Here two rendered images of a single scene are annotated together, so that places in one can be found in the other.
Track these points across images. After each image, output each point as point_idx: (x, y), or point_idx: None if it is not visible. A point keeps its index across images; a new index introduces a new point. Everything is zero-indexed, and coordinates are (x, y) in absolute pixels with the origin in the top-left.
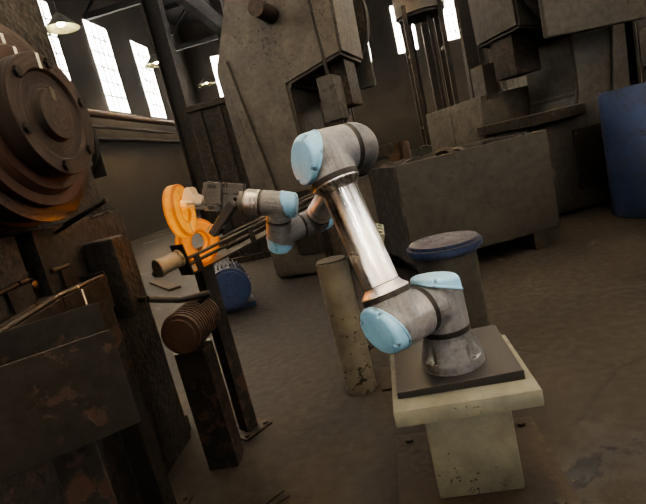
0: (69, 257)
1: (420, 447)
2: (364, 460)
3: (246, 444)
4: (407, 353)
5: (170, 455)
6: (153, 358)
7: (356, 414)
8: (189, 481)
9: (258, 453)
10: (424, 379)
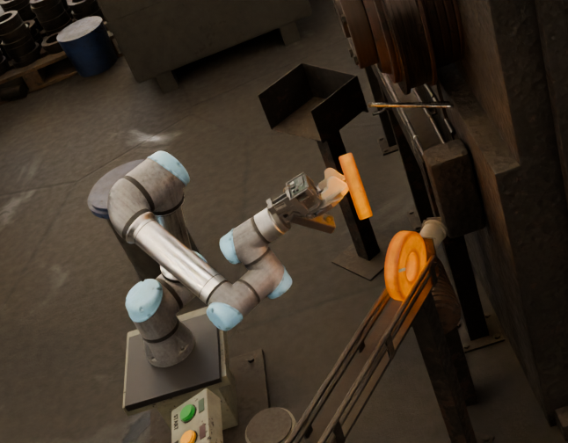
0: (458, 132)
1: None
2: None
3: None
4: (207, 361)
5: (526, 374)
6: (518, 315)
7: None
8: (484, 367)
9: (426, 413)
10: (195, 325)
